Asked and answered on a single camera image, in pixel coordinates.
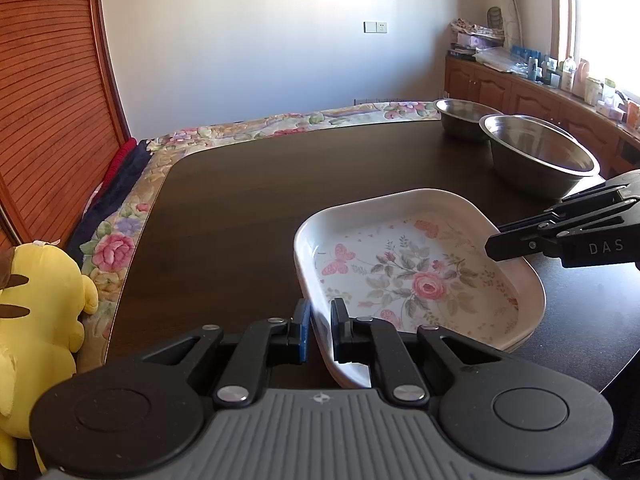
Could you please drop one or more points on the medium steel bowl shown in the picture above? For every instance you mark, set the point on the medium steel bowl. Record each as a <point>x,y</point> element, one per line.
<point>462,120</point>

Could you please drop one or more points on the green capped bottle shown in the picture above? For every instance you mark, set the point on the green capped bottle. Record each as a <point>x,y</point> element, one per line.
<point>610,91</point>

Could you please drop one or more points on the patterned beige curtain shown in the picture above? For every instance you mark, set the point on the patterned beige curtain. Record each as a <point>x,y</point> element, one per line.
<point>507,5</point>

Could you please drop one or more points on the grey woven fan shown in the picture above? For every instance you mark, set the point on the grey woven fan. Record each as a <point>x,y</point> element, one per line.
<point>495,16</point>

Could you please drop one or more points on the clear plastic bag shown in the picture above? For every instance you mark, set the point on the clear plastic bag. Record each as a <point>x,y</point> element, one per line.
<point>495,60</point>

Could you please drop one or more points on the white floral rectangular plate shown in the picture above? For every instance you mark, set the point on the white floral rectangular plate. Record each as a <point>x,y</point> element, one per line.
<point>415,270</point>
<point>517,342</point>

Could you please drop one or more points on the white wall socket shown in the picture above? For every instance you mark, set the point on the white wall socket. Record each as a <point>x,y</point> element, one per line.
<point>375,27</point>

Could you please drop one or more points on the short white bottle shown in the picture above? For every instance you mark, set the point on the short white bottle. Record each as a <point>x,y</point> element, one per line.
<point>593,91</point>

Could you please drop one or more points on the floral blanket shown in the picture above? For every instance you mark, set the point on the floral blanket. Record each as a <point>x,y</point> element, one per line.
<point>115,250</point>

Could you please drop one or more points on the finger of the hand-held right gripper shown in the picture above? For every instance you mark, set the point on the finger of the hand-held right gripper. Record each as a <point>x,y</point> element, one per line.
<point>590,200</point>
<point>515,247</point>

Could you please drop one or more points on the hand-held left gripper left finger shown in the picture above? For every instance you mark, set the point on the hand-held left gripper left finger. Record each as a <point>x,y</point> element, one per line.
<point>301,332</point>

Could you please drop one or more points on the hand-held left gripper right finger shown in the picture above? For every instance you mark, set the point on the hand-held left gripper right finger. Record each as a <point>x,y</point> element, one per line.
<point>339,330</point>

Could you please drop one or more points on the wooden cabinet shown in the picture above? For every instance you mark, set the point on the wooden cabinet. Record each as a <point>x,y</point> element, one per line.
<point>530,97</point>

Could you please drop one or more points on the folded dark and red clothes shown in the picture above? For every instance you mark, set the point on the folded dark and red clothes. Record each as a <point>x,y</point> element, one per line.
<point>115,195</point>

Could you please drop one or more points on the blue boxes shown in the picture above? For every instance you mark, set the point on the blue boxes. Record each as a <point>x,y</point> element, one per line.
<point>525,53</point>

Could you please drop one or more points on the large steel bowl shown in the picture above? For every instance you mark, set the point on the large steel bowl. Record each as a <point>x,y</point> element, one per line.
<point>540,165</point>

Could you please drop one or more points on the yellow plush toy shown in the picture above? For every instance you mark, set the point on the yellow plush toy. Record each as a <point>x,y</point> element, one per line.
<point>37,310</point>

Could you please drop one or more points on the pink bottle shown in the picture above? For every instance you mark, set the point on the pink bottle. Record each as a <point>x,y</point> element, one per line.
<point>582,77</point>

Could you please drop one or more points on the louvered wooden wardrobe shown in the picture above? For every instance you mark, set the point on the louvered wooden wardrobe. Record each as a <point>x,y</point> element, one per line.
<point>50,85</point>

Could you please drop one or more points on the tissue box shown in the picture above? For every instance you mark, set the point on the tissue box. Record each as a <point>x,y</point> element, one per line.
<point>611,110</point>

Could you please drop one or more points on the red cloth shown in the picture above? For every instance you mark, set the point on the red cloth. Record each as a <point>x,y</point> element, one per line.
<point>117,165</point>

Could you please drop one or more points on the window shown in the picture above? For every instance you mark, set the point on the window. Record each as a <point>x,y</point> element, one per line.
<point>605,15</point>

